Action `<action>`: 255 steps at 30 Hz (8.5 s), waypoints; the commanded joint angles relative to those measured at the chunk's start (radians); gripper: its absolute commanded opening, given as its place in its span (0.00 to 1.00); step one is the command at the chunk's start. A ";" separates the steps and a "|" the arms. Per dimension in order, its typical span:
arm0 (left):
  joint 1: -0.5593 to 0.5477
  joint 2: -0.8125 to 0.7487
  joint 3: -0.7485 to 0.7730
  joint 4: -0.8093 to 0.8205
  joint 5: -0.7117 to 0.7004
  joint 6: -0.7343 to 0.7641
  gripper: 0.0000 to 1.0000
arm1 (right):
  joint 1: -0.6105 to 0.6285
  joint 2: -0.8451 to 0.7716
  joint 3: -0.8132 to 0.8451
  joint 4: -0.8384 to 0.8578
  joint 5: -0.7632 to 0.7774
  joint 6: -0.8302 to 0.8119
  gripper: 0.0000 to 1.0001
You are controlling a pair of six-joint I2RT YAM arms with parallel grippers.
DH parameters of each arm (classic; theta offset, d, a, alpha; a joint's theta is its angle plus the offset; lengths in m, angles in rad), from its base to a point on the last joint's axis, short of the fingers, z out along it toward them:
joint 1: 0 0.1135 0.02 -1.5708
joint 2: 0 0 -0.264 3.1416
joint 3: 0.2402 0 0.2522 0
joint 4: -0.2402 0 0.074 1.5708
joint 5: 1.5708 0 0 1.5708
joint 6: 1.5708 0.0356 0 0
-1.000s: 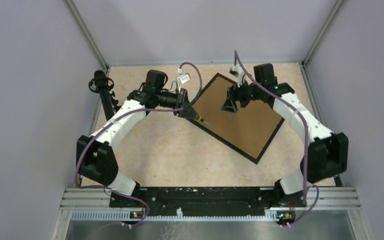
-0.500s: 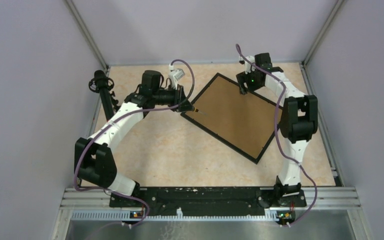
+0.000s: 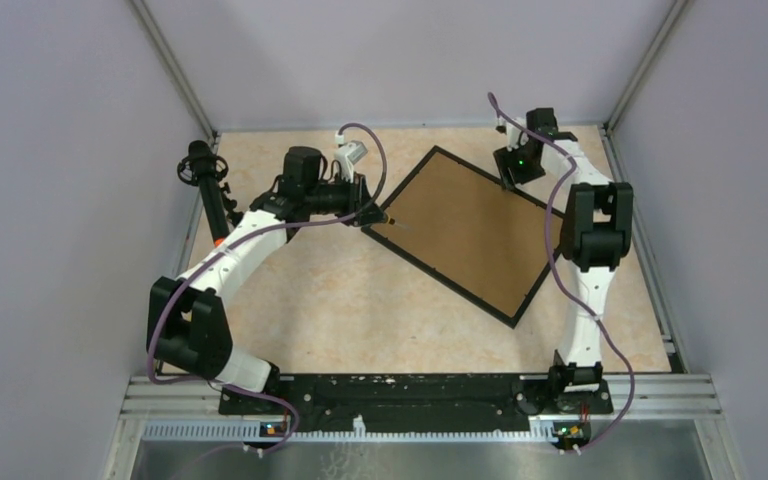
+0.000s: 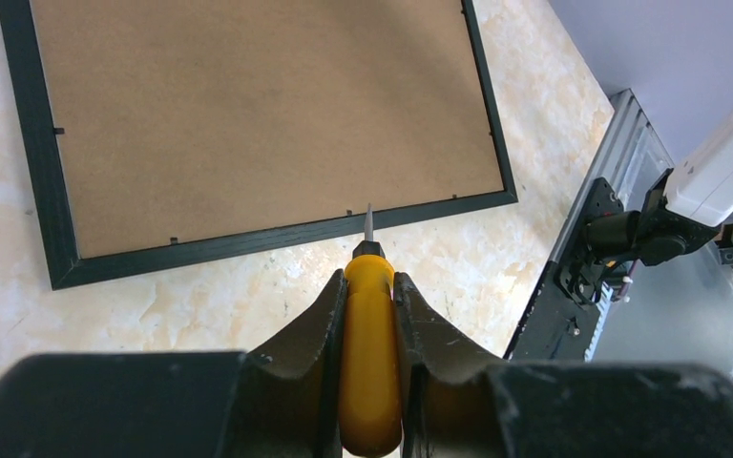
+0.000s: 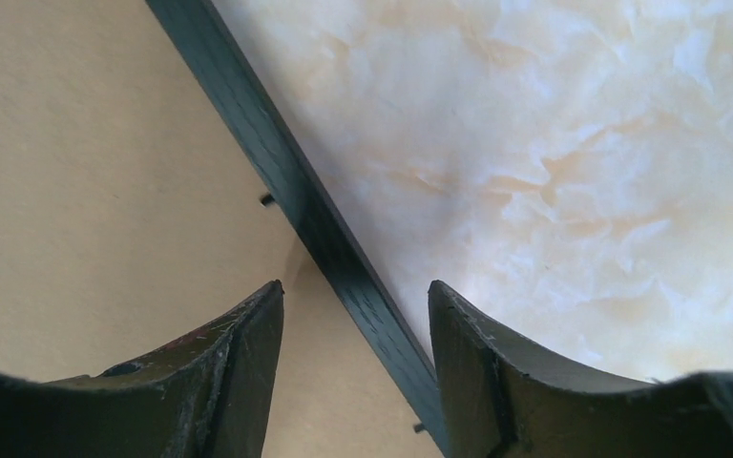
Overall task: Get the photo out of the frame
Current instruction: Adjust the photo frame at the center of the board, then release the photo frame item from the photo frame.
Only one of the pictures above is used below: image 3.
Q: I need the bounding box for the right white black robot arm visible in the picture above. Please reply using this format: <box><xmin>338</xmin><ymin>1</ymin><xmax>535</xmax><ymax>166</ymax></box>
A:
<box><xmin>494</xmin><ymin>108</ymin><xmax>634</xmax><ymax>412</ymax></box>

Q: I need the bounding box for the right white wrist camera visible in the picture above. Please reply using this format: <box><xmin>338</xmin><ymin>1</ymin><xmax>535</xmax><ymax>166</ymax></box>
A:
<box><xmin>496</xmin><ymin>117</ymin><xmax>528</xmax><ymax>151</ymax></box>

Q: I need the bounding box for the yellow handled screwdriver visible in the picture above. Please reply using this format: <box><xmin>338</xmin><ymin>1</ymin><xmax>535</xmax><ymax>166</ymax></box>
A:
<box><xmin>384</xmin><ymin>217</ymin><xmax>410</xmax><ymax>230</ymax></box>

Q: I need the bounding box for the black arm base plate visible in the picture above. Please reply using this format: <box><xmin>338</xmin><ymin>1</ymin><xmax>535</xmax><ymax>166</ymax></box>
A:
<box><xmin>218</xmin><ymin>372</ymin><xmax>615</xmax><ymax>417</ymax></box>

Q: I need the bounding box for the black picture frame brown backing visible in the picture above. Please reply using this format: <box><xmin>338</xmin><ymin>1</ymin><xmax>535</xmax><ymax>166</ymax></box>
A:
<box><xmin>363</xmin><ymin>146</ymin><xmax>563</xmax><ymax>328</ymax></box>

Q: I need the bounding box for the white slotted cable duct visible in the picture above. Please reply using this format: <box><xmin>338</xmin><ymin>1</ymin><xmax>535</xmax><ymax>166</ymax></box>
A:
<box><xmin>142</xmin><ymin>418</ymin><xmax>556</xmax><ymax>444</ymax></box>

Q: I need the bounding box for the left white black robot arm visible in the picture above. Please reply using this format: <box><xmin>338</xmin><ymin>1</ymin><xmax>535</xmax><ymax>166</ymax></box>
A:
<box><xmin>146</xmin><ymin>140</ymin><xmax>389</xmax><ymax>414</ymax></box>

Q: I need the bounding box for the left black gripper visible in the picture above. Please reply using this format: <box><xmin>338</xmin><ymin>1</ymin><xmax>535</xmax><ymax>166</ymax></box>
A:
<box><xmin>305</xmin><ymin>169</ymin><xmax>388</xmax><ymax>226</ymax></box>

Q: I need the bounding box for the aluminium front rail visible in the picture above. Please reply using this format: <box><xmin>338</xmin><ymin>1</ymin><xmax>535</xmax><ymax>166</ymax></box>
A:
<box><xmin>118</xmin><ymin>374</ymin><xmax>723</xmax><ymax>421</ymax></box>

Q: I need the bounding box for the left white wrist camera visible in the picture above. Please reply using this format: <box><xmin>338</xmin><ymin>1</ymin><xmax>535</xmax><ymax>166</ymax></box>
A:
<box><xmin>334</xmin><ymin>140</ymin><xmax>368</xmax><ymax>181</ymax></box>

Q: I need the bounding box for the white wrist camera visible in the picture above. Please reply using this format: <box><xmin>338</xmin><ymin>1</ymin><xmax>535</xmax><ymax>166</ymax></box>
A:
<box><xmin>334</xmin><ymin>140</ymin><xmax>368</xmax><ymax>181</ymax></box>
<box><xmin>496</xmin><ymin>117</ymin><xmax>528</xmax><ymax>151</ymax></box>

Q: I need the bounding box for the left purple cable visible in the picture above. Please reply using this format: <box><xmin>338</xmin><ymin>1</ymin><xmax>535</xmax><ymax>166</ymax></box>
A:
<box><xmin>146</xmin><ymin>122</ymin><xmax>389</xmax><ymax>458</ymax></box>

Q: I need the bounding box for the black microphone orange tip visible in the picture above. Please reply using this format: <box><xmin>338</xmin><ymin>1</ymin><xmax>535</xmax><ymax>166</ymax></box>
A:
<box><xmin>176</xmin><ymin>140</ymin><xmax>231</xmax><ymax>245</ymax></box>

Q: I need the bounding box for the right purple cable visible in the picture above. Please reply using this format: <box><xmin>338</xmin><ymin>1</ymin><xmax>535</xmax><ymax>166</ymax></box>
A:
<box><xmin>487</xmin><ymin>91</ymin><xmax>636</xmax><ymax>455</ymax></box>

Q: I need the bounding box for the purple cable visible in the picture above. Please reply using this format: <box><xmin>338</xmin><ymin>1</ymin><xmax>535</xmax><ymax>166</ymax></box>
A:
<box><xmin>487</xmin><ymin>91</ymin><xmax>636</xmax><ymax>455</ymax></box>
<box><xmin>146</xmin><ymin>122</ymin><xmax>389</xmax><ymax>458</ymax></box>

